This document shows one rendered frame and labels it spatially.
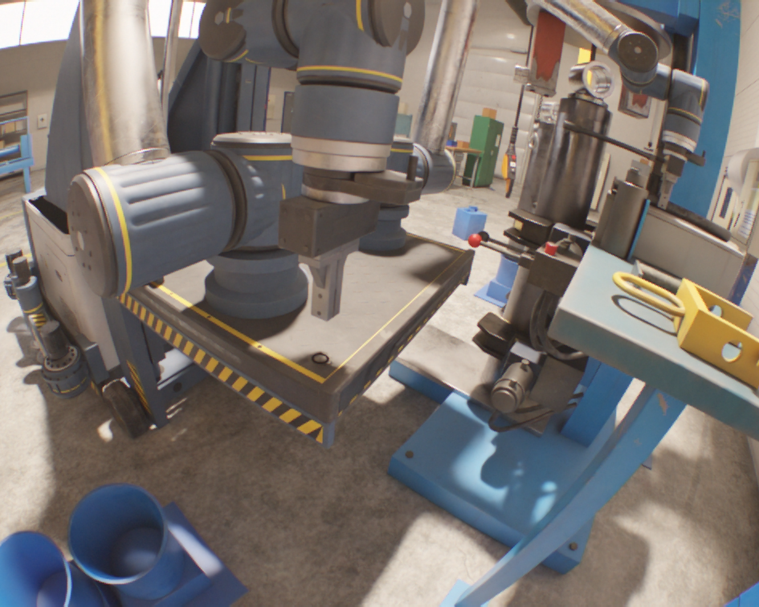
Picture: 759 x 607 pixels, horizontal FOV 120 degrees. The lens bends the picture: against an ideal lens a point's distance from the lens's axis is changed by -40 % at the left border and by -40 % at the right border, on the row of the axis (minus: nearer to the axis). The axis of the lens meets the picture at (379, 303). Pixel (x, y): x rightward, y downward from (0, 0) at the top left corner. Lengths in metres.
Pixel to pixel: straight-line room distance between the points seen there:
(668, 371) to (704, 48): 1.22
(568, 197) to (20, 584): 2.17
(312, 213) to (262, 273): 0.39
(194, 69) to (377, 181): 1.57
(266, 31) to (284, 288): 0.53
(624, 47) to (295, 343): 0.99
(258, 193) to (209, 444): 1.17
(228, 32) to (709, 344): 0.70
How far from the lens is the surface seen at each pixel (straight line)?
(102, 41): 0.69
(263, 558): 1.32
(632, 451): 0.61
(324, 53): 0.35
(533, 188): 2.78
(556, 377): 1.32
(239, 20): 0.45
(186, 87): 1.90
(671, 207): 1.14
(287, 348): 0.67
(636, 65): 0.97
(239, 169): 0.64
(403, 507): 1.43
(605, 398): 1.64
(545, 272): 0.87
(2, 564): 1.24
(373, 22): 0.34
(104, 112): 0.63
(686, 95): 1.14
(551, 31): 1.50
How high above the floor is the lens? 1.23
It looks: 29 degrees down
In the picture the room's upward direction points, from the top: 9 degrees clockwise
